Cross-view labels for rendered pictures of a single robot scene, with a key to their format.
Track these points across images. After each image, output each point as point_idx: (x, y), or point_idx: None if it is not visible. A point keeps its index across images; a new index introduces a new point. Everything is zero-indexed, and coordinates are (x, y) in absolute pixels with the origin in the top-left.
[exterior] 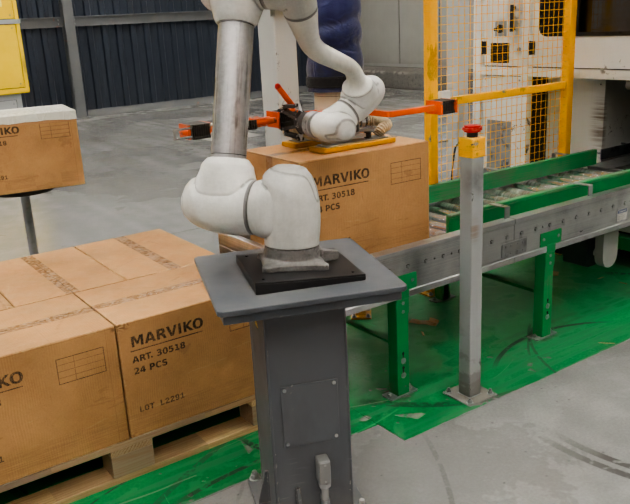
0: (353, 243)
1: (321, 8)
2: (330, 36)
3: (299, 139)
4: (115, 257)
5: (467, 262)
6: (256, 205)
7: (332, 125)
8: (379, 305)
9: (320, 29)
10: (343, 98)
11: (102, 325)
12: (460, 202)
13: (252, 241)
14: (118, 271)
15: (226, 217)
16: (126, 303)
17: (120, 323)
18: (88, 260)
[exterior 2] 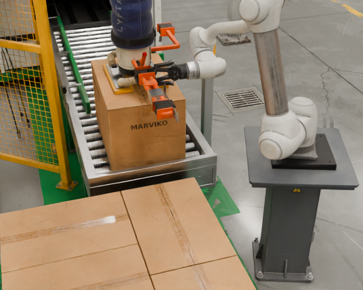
0: (257, 126)
1: None
2: (150, 7)
3: (173, 84)
4: (68, 246)
5: (210, 111)
6: (309, 128)
7: (223, 67)
8: None
9: (144, 3)
10: (205, 48)
11: (234, 260)
12: (205, 81)
13: (134, 167)
14: (112, 246)
15: (301, 143)
16: (195, 247)
17: (234, 252)
18: (61, 263)
